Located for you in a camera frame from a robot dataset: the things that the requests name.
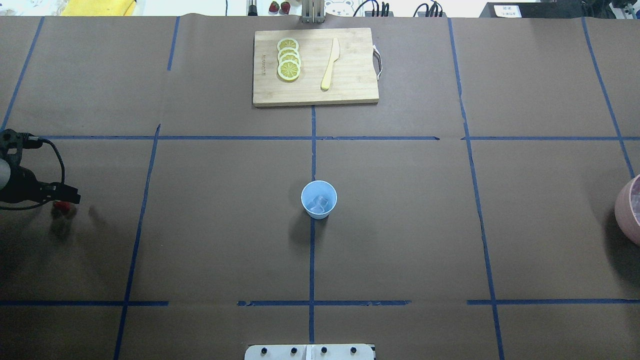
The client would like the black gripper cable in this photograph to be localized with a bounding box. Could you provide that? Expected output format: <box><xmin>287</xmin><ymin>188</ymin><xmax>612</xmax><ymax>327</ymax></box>
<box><xmin>0</xmin><ymin>138</ymin><xmax>67</xmax><ymax>211</ymax></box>

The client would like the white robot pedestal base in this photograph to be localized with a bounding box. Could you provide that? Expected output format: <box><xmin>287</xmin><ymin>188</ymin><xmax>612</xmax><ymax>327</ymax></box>
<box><xmin>244</xmin><ymin>343</ymin><xmax>377</xmax><ymax>360</ymax></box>

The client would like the yellow cloth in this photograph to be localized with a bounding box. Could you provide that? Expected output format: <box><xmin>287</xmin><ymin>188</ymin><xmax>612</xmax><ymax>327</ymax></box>
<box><xmin>61</xmin><ymin>0</ymin><xmax>137</xmax><ymax>17</ymax></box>

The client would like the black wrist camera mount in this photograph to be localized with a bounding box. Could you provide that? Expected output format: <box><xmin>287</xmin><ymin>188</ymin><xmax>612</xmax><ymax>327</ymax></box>
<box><xmin>0</xmin><ymin>129</ymin><xmax>44</xmax><ymax>167</ymax></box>

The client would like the pink bowl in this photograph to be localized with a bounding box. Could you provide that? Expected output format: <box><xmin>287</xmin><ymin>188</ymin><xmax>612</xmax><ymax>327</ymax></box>
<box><xmin>614</xmin><ymin>175</ymin><xmax>640</xmax><ymax>247</ymax></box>

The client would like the yellow plastic knife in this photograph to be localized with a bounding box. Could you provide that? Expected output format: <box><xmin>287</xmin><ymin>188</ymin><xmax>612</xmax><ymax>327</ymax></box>
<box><xmin>320</xmin><ymin>38</ymin><xmax>341</xmax><ymax>92</ymax></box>

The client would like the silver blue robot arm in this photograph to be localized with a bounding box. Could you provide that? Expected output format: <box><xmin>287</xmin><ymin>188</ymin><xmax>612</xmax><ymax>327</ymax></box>
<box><xmin>0</xmin><ymin>159</ymin><xmax>82</xmax><ymax>205</ymax></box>

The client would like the wooden cutting board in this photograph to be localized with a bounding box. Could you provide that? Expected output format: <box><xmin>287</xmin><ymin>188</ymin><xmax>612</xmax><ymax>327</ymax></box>
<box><xmin>253</xmin><ymin>27</ymin><xmax>380</xmax><ymax>108</ymax></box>

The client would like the aluminium frame post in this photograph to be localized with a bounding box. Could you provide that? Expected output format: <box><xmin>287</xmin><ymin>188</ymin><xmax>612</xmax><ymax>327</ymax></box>
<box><xmin>301</xmin><ymin>0</ymin><xmax>326</xmax><ymax>24</ymax></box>

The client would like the red strawberry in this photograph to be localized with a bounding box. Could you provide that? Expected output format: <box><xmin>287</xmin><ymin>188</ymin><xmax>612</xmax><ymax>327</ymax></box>
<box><xmin>53</xmin><ymin>201</ymin><xmax>73</xmax><ymax>215</ymax></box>

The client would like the lemon slice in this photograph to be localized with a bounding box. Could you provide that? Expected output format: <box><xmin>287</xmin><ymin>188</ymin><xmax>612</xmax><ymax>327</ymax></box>
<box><xmin>278</xmin><ymin>47</ymin><xmax>301</xmax><ymax>62</ymax></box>
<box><xmin>278</xmin><ymin>52</ymin><xmax>302</xmax><ymax>67</ymax></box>
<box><xmin>277</xmin><ymin>62</ymin><xmax>302</xmax><ymax>82</ymax></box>
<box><xmin>276</xmin><ymin>38</ymin><xmax>300</xmax><ymax>52</ymax></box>

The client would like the light blue plastic cup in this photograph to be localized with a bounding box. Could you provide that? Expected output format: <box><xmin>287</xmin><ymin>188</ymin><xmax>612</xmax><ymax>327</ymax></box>
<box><xmin>301</xmin><ymin>180</ymin><xmax>338</xmax><ymax>220</ymax></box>

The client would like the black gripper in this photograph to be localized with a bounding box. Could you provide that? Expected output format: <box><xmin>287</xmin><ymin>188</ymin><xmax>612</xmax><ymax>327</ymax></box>
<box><xmin>0</xmin><ymin>165</ymin><xmax>82</xmax><ymax>205</ymax></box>

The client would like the strawberry on side table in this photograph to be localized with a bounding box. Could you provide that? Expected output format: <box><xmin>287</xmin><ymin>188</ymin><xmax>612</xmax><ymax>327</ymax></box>
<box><xmin>279</xmin><ymin>1</ymin><xmax>291</xmax><ymax>15</ymax></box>
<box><xmin>268</xmin><ymin>0</ymin><xmax>281</xmax><ymax>14</ymax></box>

